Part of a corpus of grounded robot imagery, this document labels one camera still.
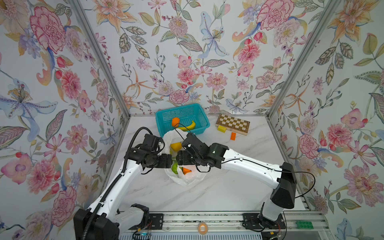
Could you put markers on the yellow banana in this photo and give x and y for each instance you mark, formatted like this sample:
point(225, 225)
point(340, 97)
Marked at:
point(187, 128)

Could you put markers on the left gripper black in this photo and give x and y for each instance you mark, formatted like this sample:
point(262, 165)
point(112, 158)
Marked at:
point(164, 164)

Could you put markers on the green lego plate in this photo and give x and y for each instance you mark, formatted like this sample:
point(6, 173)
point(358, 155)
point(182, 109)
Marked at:
point(305, 225)

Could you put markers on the aluminium rail base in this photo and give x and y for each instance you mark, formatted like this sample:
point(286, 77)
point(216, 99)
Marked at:
point(228, 226)

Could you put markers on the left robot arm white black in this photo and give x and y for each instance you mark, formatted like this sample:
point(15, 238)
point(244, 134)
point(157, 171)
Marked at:
point(101, 221)

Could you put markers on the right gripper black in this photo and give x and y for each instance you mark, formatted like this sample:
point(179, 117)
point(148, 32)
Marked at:
point(182, 158)

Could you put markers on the teal plastic basket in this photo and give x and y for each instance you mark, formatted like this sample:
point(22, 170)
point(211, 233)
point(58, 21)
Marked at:
point(186, 114)

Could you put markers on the yellow lemon toy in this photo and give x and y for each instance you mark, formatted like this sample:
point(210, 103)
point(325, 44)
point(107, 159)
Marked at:
point(176, 147)

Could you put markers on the right aluminium corner post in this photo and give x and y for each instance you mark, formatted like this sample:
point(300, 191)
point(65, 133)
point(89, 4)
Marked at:
point(319, 28)

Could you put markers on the left aluminium corner post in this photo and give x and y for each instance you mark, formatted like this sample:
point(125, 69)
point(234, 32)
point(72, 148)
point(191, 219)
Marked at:
point(94, 44)

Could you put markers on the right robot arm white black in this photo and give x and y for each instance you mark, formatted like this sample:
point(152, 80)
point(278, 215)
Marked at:
point(281, 179)

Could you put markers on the orange fruit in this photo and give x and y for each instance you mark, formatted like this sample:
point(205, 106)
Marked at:
point(175, 122)

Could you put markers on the yellow block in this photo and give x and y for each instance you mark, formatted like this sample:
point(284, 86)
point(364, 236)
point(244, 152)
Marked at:
point(222, 129)

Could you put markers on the orange block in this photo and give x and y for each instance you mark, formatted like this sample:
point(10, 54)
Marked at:
point(233, 136)

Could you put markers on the orange carrot toy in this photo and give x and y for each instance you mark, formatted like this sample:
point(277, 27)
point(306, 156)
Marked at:
point(186, 171)

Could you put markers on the wooden chessboard box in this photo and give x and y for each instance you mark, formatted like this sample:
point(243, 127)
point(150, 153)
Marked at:
point(233, 124)

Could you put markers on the green apple toy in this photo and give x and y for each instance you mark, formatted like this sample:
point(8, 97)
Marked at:
point(175, 168)

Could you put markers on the aluminium corner post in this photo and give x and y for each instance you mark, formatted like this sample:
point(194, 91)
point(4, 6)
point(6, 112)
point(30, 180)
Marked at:
point(94, 44)
point(319, 28)

